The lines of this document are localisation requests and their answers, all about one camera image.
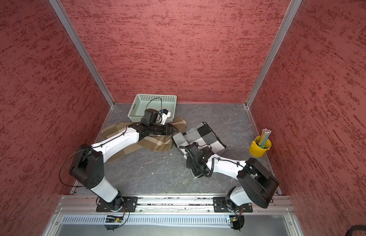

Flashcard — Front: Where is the bundle of coloured pencils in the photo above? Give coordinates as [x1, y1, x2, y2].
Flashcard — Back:
[258, 128, 272, 148]

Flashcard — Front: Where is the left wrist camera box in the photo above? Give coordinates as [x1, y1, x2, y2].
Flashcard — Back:
[141, 109, 171, 127]

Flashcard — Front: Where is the brown beige plaid scarf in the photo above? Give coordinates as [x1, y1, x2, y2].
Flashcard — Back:
[101, 122, 174, 161]

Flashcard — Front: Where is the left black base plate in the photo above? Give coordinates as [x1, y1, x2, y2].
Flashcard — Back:
[96, 197, 138, 213]

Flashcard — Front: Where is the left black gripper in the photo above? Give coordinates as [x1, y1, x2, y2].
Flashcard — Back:
[149, 123, 179, 136]

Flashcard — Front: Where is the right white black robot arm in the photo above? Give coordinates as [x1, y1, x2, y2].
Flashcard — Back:
[178, 142, 279, 212]

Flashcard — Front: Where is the aluminium front rail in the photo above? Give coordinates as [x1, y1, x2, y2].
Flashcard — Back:
[44, 194, 303, 236]

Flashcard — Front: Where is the black white checkered scarf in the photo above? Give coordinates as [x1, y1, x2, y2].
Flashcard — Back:
[172, 122, 226, 155]

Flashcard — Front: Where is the light green plastic basket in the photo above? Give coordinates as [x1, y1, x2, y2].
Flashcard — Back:
[128, 94, 178, 123]

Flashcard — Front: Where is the yellow pencil cup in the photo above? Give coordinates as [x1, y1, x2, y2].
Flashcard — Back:
[249, 136, 272, 157]

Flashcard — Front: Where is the black cable at corner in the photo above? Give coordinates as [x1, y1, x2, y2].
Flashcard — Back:
[344, 225, 366, 236]

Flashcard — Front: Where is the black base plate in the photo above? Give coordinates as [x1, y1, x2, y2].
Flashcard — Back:
[96, 197, 138, 213]
[213, 197, 253, 214]

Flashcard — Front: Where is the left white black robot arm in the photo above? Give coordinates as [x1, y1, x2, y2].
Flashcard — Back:
[69, 123, 178, 212]

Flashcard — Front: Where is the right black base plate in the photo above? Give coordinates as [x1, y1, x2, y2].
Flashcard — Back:
[213, 197, 253, 214]

